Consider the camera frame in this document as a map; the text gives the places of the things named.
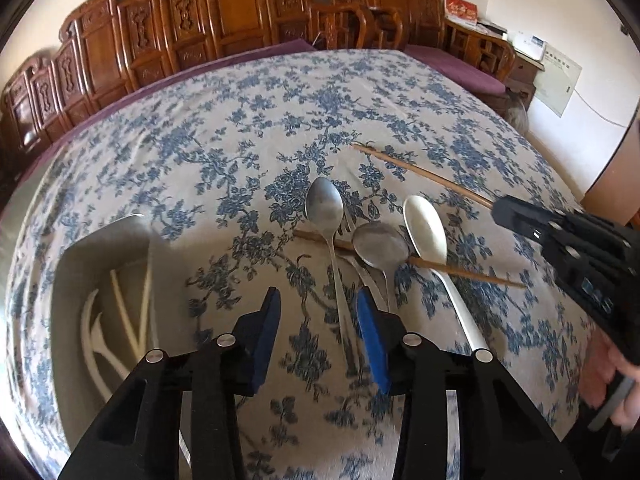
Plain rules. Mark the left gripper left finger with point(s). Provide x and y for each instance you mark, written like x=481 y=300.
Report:
x=255 y=334

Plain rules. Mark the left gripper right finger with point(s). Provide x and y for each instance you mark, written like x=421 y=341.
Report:
x=382 y=334

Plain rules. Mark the steel round spoon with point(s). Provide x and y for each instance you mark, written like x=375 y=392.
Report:
x=379 y=245

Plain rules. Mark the brown wooden chopstick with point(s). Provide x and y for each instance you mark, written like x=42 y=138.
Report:
x=420 y=263
x=477 y=198

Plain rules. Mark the white plastic spoon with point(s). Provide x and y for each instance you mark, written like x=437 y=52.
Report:
x=429 y=238

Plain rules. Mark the cream plastic ladle spoon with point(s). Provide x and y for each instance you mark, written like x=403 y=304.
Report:
x=92 y=343

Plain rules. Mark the right hand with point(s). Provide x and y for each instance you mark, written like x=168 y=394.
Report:
x=603 y=360

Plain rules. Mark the metal rectangular tray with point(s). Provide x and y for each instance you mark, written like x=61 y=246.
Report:
x=125 y=246

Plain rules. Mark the blue floral tablecloth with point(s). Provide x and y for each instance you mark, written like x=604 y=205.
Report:
x=220 y=165

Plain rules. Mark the wooden side table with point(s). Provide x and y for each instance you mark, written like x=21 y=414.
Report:
x=521 y=80

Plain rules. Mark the white telephone device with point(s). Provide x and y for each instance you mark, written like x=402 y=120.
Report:
x=529 y=45

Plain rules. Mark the purple armchair cushion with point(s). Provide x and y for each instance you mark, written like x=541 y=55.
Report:
x=465 y=75

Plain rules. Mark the purple sofa cushion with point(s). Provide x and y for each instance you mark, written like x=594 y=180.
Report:
x=291 y=47

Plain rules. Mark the red card sign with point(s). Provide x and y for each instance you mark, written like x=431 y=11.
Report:
x=461 y=11

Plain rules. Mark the long carved wooden sofa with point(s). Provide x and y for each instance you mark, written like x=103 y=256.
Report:
x=111 y=48

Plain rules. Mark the carved wooden armchair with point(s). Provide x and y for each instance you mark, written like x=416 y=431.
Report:
x=397 y=23

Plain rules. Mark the white wall cabinet door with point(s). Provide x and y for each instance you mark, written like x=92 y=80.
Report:
x=556 y=83

